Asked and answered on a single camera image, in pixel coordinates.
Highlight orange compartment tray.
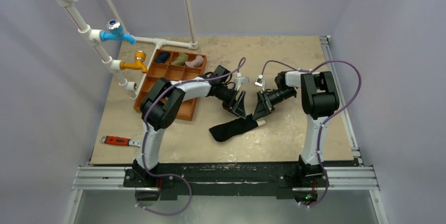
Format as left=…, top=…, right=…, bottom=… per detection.
left=134, top=49, right=207, bottom=113

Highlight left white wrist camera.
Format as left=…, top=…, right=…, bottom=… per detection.
left=234, top=72, right=249, bottom=90

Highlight red handled adjustable wrench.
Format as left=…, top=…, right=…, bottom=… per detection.
left=99, top=136, right=142, bottom=147

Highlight white pvc pipe frame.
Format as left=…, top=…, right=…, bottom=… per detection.
left=55, top=0, right=198, bottom=99

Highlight aluminium frame rails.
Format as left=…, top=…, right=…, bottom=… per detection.
left=64, top=35, right=389, bottom=224

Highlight black underwear white waistband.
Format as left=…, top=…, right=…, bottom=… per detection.
left=209, top=115, right=266, bottom=142

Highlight rolled olive green underwear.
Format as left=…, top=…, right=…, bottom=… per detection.
left=170, top=52, right=188, bottom=66

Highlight rolled navy blue underwear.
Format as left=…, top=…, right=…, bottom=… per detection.
left=154, top=52, right=170, bottom=64

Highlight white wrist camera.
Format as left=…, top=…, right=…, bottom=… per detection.
left=255, top=74, right=266, bottom=92
left=234, top=72, right=249, bottom=90

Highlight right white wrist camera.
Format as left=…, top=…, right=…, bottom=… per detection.
left=255, top=74, right=266, bottom=92

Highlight rolled pink underwear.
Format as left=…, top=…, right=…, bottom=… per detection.
left=185, top=55, right=204, bottom=68

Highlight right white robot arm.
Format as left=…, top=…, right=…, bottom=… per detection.
left=252, top=71, right=340, bottom=186

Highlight orange plastic faucet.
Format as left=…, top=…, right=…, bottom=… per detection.
left=120, top=50, right=147, bottom=74

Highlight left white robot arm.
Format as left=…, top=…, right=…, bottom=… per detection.
left=135, top=58, right=247, bottom=187

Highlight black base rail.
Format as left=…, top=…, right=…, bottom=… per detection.
left=123, top=161, right=327, bottom=203

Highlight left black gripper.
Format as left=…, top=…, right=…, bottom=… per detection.
left=215, top=84, right=246, bottom=119

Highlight blue plastic faucet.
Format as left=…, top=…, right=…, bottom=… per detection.
left=100, top=19, right=137, bottom=45

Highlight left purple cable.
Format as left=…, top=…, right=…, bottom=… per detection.
left=135, top=57, right=247, bottom=216

